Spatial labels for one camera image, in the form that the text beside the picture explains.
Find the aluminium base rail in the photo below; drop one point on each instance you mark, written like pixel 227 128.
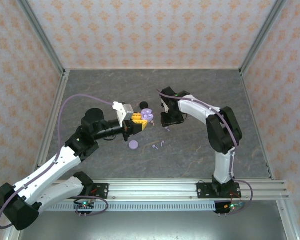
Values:
pixel 152 190

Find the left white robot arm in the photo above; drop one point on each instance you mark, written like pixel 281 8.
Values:
pixel 52 175

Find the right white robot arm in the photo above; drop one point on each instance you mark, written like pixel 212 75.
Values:
pixel 195 111

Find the purple earbud charging case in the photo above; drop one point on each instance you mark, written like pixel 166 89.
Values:
pixel 134 145
pixel 147 115

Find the shiny metal base sheet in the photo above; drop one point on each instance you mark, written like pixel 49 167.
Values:
pixel 165 227

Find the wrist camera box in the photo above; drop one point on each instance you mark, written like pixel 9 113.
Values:
pixel 166 107
pixel 128 111

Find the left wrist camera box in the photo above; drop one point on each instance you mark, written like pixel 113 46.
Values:
pixel 128 111

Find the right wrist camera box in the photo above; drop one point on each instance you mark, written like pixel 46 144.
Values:
pixel 166 107

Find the black earbud charging case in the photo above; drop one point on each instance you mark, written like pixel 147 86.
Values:
pixel 144 104

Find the aluminium side rail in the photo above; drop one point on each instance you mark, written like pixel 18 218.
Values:
pixel 53 120
pixel 257 125

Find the right controller circuit board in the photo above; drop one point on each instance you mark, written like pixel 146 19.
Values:
pixel 230 206

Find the aluminium frame post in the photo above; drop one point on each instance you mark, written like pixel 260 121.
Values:
pixel 261 37
pixel 43 37

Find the controller circuit board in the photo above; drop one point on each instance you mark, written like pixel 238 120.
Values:
pixel 84 205
pixel 230 206

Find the left controller circuit board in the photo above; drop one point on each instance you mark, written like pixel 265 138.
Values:
pixel 84 205

